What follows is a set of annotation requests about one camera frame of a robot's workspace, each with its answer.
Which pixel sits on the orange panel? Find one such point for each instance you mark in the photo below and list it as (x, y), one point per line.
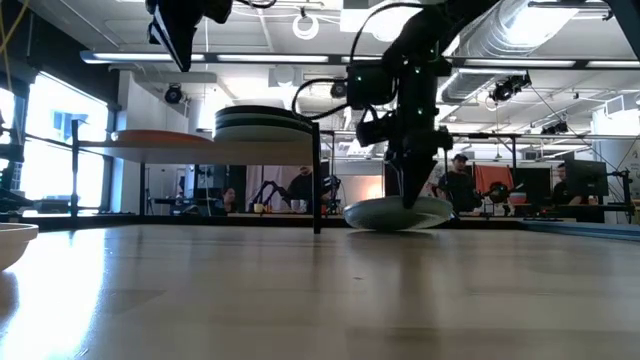
(492, 177)

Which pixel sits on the background black robot arm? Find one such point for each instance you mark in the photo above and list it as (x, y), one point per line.
(265, 192)

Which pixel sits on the black dish rack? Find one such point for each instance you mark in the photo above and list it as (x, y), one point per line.
(200, 155)

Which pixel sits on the black aluminium table frame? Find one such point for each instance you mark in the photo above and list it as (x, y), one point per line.
(590, 231)

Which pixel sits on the black computer monitor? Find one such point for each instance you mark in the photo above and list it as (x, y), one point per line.
(592, 177)
(532, 182)

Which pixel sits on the long ceiling light bar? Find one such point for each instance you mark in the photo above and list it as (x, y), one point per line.
(280, 58)

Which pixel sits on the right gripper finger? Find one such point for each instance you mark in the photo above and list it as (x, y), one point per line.
(415, 182)

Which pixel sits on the person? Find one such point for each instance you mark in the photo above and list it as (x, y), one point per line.
(229, 200)
(457, 187)
(567, 187)
(302, 187)

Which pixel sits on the black ceiling spotlight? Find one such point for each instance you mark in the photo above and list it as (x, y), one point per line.
(173, 94)
(339, 90)
(555, 128)
(510, 87)

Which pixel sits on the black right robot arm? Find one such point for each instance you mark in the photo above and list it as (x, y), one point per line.
(425, 40)

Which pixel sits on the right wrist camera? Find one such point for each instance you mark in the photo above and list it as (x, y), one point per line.
(375, 130)

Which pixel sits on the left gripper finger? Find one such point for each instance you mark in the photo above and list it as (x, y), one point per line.
(182, 30)

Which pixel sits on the round ceiling lamp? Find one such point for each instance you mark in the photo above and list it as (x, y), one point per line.
(306, 27)

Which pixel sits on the silver ventilation duct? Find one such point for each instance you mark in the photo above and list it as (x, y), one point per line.
(520, 25)

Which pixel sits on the grey-blue plate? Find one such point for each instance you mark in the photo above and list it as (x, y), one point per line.
(380, 215)

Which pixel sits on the peach plate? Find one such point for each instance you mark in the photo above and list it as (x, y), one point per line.
(15, 242)

